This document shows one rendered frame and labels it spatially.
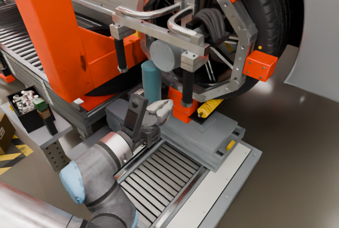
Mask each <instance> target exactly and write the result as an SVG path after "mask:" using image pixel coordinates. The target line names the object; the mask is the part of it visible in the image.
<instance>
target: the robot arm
mask: <svg viewBox="0 0 339 228"><path fill-rule="evenodd" d="M148 102H149V100H148V99H147V98H145V97H143V96H141V95H139V94H137V93H136V94H132V95H131V98H130V101H129V105H128V108H127V112H126V115H125V119H124V122H123V125H122V129H121V131H117V132H116V133H115V132H110V133H109V134H107V135H106V136H105V137H103V138H102V139H101V140H99V141H98V142H97V143H96V144H95V145H93V146H92V147H91V148H89V149H88V150H87V151H85V152H84V153H83V154H81V155H80V156H79V157H77V158H76V159H75V160H72V161H71V162H70V163H69V164H68V165H67V166H66V167H65V168H63V169H62V170H61V172H60V180H61V182H62V184H63V186H64V188H65V189H66V191H67V192H68V193H69V195H70V196H71V198H72V199H73V200H74V201H75V203H77V204H83V203H84V204H85V206H86V207H87V208H88V210H89V211H90V212H91V214H92V218H91V220H90V221H87V220H85V219H83V218H77V217H75V216H73V215H71V214H69V213H67V212H65V211H63V210H61V209H59V208H56V207H54V206H52V205H50V204H48V203H46V202H44V201H42V200H40V199H38V198H36V197H34V196H31V195H29V194H27V193H25V192H23V191H21V190H19V189H17V188H15V187H13V186H11V185H8V184H6V183H4V182H2V181H0V228H135V227H136V225H137V223H138V219H139V214H138V211H137V209H136V207H135V205H134V203H133V202H132V201H131V200H130V199H129V198H128V196H127V195H126V193H125V192H124V190H123V189H122V187H121V186H120V185H119V183H118V182H117V180H116V179H115V177H114V174H115V173H116V172H117V171H118V170H119V169H120V168H121V167H122V166H123V165H124V164H126V163H127V162H128V161H129V160H130V159H131V158H132V156H133V152H134V151H135V150H136V149H137V148H138V147H139V146H141V145H143V146H147V147H148V148H149V147H150V146H152V145H153V144H154V143H155V142H156V141H157V140H158V139H159V138H160V127H159V126H162V125H163V124H164V123H166V122H168V120H169V118H170V113H171V110H172V108H173V100H171V99H168V100H160V101H156V102H151V103H148ZM144 142H145V143H146V144H145V143H144ZM143 146H142V147H143Z"/></svg>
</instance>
